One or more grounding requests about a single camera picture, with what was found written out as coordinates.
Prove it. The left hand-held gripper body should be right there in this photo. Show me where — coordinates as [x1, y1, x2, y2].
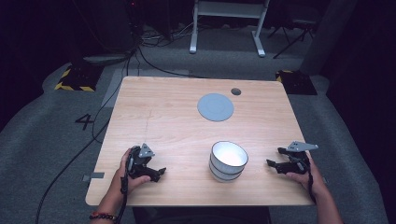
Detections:
[125, 143, 156, 180]

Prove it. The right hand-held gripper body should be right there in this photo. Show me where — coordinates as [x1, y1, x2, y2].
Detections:
[277, 141, 319, 175]

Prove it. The person's left hand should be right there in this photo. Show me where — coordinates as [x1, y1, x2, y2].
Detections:
[109, 147, 152, 202]

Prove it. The person's right hand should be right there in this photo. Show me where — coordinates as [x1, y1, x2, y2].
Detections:
[285, 151, 329, 200]

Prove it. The white bowl with dark rim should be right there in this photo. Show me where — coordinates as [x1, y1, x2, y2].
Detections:
[208, 169, 243, 184]
[208, 160, 246, 181]
[210, 140, 249, 175]

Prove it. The grey tape strip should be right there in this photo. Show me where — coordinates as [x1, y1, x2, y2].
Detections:
[81, 171, 106, 183]

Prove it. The person's dark clothing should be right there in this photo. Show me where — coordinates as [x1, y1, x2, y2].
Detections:
[132, 205, 273, 224]

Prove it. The grey round plate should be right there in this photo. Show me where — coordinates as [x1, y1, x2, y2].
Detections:
[196, 92, 235, 122]

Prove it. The black tripod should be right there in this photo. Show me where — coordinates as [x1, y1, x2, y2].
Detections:
[266, 18, 316, 60]

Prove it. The grey curtain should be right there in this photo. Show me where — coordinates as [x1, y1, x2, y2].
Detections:
[299, 0, 360, 77]

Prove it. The right hand-held gripper black cable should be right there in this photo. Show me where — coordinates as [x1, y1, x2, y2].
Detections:
[305, 160, 318, 204]

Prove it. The hand-held gripper black cable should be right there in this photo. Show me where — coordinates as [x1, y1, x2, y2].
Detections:
[115, 148, 135, 224]
[305, 160, 318, 204]

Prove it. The left hand-held gripper black cable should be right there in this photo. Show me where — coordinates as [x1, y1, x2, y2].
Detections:
[115, 148, 135, 224]

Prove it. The long black floor cable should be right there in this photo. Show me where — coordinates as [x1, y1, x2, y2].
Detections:
[35, 46, 139, 224]

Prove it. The beaded bracelet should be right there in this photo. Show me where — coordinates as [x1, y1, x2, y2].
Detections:
[89, 211, 119, 223]

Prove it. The black yellow striped base plate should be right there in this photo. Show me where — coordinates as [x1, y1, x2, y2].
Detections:
[53, 63, 105, 93]
[275, 69, 318, 96]

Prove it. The white desk frame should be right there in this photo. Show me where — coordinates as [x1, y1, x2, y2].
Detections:
[189, 0, 271, 58]

